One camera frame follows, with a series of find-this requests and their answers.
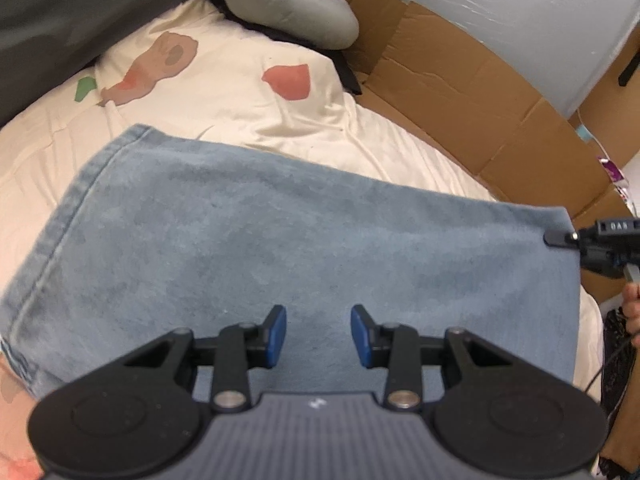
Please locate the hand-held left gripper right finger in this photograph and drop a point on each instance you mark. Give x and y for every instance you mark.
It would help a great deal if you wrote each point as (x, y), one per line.
(360, 335)

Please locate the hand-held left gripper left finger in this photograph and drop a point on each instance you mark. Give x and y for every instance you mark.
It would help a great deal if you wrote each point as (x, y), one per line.
(277, 335)

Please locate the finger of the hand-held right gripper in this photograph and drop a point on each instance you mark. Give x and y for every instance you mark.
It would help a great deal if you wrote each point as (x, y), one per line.
(560, 238)

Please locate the light blue denim pants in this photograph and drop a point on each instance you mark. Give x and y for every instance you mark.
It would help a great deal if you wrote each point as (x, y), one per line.
(275, 230)

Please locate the person's right hand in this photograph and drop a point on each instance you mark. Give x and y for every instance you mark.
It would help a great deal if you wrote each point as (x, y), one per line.
(634, 310)

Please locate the purple and white packaging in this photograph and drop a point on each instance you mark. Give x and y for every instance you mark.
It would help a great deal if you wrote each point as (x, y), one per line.
(612, 170)

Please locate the small teal packet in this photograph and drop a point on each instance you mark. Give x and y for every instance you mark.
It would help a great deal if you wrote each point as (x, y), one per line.
(583, 132)

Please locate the cardboard box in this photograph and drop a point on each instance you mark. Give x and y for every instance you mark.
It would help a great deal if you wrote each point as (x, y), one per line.
(610, 120)

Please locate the black patterned cloth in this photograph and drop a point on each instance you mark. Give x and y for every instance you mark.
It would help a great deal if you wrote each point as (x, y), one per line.
(622, 400)

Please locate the brown cardboard sheet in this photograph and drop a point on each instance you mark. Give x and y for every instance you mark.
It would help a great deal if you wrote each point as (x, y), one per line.
(450, 90)

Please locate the plastic-wrapped pale panel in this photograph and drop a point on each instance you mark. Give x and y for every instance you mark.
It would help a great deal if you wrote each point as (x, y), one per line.
(510, 5)

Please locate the cream printed blanket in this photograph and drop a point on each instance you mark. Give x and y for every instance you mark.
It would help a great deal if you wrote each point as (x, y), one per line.
(225, 95)

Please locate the plain black cloth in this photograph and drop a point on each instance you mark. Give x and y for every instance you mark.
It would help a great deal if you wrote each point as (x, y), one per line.
(347, 72)

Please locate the grey neck pillow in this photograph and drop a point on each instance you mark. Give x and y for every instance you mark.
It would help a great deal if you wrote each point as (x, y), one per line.
(290, 5)

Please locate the dark grey blanket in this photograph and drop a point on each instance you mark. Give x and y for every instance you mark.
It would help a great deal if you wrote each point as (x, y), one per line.
(65, 15)

